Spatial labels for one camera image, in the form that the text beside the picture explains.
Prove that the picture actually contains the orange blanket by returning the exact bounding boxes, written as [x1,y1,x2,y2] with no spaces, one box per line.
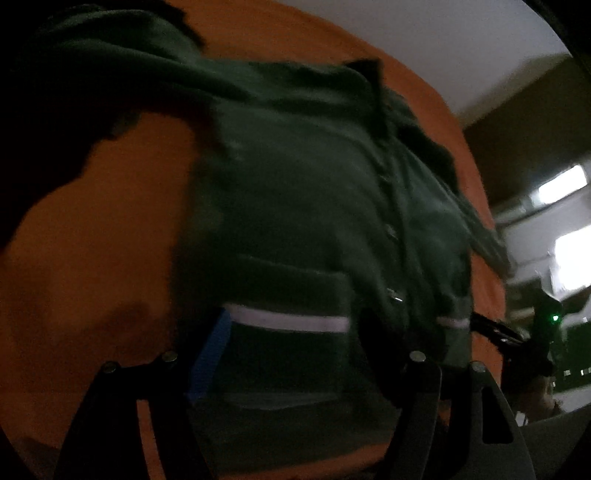
[0,0,509,480]

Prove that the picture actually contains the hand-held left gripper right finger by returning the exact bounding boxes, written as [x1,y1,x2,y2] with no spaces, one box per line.
[364,313,536,480]

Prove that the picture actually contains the black garment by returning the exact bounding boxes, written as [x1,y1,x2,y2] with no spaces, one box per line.
[0,0,208,250]

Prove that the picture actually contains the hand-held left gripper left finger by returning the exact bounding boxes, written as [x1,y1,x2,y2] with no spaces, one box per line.
[53,309,232,480]

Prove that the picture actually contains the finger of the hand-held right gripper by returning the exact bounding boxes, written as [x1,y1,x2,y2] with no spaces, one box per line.
[471,314,525,344]

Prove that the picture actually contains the green fleece jacket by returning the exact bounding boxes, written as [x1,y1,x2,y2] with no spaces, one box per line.
[28,7,515,476]

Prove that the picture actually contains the person's right hand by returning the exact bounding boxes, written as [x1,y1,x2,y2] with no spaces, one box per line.
[524,371,564,416]

